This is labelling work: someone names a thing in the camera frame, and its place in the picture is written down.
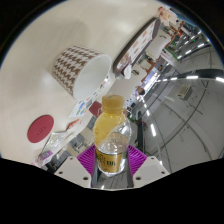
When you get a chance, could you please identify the person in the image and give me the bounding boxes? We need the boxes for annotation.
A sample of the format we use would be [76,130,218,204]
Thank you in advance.
[135,85,148,98]

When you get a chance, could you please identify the clear plastic packet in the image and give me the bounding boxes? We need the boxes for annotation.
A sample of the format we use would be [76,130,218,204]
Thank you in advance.
[41,130,75,154]

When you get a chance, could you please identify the brown houndstooth paper cup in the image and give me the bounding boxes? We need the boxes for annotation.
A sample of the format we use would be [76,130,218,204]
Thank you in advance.
[51,45,113,102]

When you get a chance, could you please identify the purple tissue pack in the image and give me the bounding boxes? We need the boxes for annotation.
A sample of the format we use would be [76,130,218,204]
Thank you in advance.
[33,149,54,166]

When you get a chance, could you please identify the white napkin on tray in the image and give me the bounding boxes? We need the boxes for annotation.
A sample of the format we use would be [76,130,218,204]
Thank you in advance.
[123,64,133,80]

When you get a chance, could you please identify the group of beige chairs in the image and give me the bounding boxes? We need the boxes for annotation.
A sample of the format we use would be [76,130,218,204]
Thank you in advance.
[128,19,188,111]

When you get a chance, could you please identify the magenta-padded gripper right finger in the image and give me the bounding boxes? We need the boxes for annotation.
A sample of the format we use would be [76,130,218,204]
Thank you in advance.
[125,143,170,190]

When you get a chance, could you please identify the flat round red coaster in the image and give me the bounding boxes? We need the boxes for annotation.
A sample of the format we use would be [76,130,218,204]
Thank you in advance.
[26,114,55,144]

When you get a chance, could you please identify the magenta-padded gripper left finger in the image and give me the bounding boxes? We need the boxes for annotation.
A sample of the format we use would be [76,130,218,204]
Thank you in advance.
[53,144,98,190]

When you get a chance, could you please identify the small red sauce packet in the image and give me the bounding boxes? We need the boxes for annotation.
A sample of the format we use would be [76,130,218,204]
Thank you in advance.
[65,118,82,132]

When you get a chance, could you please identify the group of ceiling lights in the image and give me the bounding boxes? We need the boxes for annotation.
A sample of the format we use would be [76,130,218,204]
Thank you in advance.
[146,31,224,138]

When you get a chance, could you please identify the clear bottle of yellow drink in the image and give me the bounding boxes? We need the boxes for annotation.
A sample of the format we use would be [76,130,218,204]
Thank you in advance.
[93,94,133,177]

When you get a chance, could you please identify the ceiling air conditioner unit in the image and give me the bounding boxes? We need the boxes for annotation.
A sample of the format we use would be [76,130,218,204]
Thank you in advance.
[177,83,193,101]

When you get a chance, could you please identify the colourful sticker sheet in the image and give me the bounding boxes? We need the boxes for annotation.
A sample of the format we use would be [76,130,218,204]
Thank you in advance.
[68,74,111,118]

